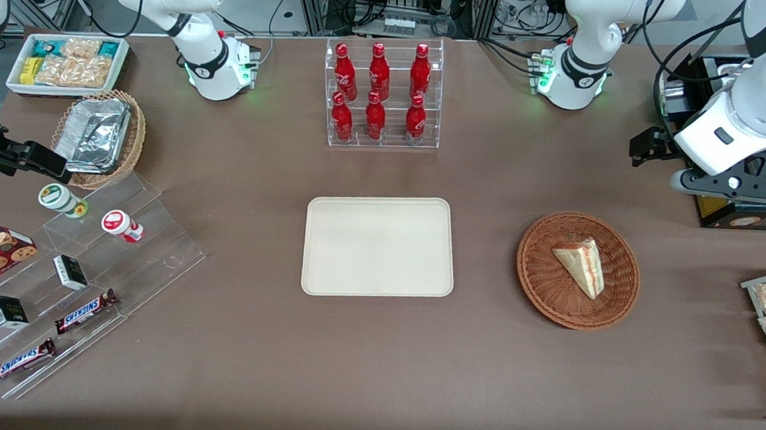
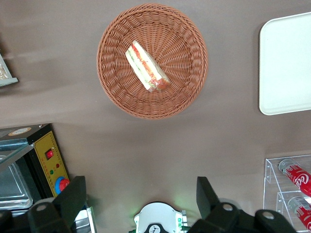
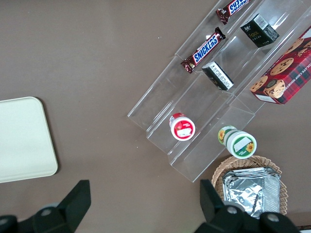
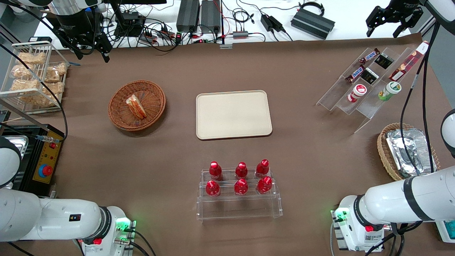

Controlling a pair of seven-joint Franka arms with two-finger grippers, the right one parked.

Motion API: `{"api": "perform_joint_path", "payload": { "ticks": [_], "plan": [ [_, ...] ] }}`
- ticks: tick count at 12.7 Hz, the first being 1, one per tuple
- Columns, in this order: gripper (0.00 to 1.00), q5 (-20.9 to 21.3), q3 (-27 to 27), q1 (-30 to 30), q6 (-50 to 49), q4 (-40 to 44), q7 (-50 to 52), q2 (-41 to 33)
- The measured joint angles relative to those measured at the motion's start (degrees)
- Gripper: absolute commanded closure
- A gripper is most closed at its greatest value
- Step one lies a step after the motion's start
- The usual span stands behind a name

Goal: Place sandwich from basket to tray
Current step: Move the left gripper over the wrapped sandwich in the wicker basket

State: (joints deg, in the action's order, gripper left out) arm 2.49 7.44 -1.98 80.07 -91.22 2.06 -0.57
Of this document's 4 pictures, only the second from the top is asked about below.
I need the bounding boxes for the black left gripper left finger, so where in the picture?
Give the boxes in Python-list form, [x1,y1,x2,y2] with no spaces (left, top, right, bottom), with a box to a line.
[27,176,87,233]

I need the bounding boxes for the clear bag of snacks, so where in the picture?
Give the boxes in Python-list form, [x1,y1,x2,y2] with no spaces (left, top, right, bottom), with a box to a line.
[0,60,8,80]

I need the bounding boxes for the cream plastic serving tray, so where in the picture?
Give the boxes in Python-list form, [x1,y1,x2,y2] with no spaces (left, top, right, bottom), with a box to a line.
[259,12,311,116]

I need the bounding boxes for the clear acrylic bottle rack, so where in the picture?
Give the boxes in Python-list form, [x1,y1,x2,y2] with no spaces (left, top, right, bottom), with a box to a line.
[263,154,311,233]

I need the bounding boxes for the grey metal controller box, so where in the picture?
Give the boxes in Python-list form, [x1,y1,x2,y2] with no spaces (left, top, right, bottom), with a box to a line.
[72,206,98,233]

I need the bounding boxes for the red cola bottle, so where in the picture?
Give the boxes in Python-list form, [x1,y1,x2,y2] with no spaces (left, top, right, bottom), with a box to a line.
[278,158,311,198]
[287,196,311,232]

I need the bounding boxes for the triangle sandwich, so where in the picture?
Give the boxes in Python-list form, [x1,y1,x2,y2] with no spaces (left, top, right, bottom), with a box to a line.
[125,40,172,93]

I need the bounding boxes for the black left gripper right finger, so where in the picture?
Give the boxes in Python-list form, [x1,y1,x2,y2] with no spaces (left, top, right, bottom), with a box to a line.
[187,176,243,233]

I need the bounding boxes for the round brown wicker basket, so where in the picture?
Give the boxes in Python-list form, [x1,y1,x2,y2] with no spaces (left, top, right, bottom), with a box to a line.
[96,3,209,120]

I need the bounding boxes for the grey snack display tray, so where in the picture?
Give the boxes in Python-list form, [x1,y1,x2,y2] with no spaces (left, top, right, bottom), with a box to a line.
[0,52,19,87]

